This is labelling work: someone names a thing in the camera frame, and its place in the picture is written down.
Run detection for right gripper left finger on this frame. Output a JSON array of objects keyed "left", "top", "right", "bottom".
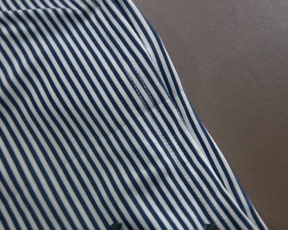
[{"left": 109, "top": 222, "right": 123, "bottom": 230}]

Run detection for striped polo shirt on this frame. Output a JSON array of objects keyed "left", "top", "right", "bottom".
[{"left": 0, "top": 0, "right": 266, "bottom": 230}]

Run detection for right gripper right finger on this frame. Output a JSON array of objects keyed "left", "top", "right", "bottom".
[{"left": 204, "top": 223, "right": 217, "bottom": 230}]

